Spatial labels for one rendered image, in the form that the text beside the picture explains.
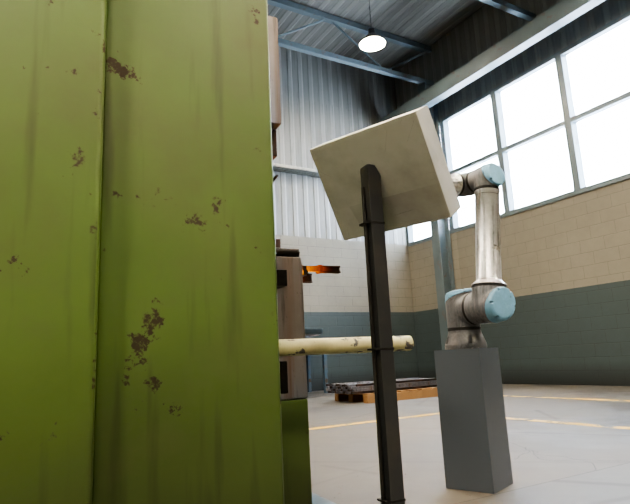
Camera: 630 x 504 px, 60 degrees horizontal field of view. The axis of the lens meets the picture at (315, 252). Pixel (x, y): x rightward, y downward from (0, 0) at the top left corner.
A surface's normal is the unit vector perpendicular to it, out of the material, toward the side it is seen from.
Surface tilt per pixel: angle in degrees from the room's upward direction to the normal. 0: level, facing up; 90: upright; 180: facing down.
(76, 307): 90
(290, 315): 90
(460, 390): 90
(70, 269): 90
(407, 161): 120
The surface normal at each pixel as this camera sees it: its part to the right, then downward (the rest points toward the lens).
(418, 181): -0.53, 0.39
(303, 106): 0.50, -0.19
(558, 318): -0.87, -0.06
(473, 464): -0.64, -0.12
